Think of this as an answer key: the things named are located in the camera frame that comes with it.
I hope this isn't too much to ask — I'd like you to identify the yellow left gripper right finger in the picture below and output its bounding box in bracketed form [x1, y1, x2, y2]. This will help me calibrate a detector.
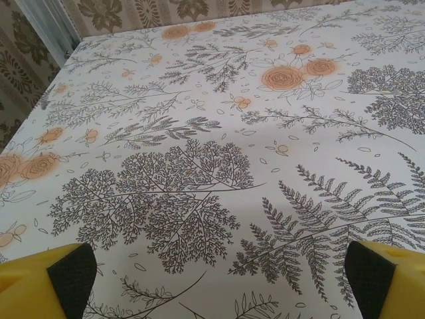
[345, 241, 425, 319]

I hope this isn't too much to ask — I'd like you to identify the floral tablecloth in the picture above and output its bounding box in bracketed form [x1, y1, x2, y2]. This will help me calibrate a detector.
[0, 6, 425, 319]

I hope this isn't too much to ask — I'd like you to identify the aluminium corner post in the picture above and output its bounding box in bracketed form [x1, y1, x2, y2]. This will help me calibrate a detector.
[21, 0, 82, 66]

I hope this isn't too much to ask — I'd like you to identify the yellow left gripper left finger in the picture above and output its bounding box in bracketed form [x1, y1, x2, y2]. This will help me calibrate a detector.
[0, 242, 98, 319]

